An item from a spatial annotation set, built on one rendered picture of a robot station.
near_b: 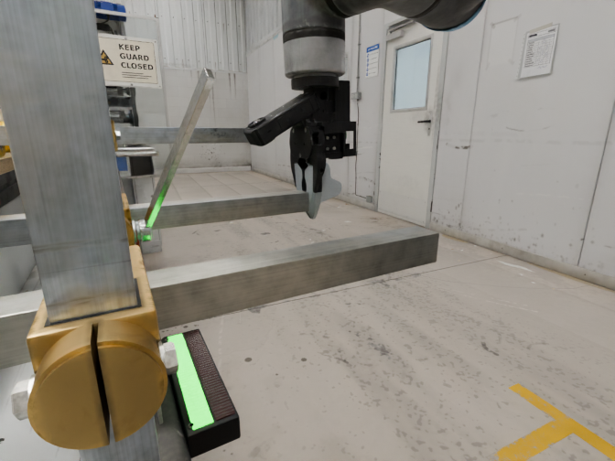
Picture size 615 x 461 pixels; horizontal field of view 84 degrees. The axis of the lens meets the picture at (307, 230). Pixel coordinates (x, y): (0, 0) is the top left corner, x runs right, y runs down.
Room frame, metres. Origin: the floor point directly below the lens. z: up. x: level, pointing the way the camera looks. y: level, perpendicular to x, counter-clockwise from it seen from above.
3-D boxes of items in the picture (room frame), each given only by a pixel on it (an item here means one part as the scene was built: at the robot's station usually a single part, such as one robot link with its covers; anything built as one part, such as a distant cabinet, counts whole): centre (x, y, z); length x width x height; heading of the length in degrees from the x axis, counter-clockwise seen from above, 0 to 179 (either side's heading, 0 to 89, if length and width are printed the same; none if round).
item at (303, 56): (0.56, -0.01, 1.05); 0.10 x 0.09 x 0.05; 28
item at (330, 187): (0.54, -0.03, 0.86); 0.06 x 0.03 x 0.09; 118
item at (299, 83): (0.56, -0.02, 0.97); 0.09 x 0.08 x 0.12; 118
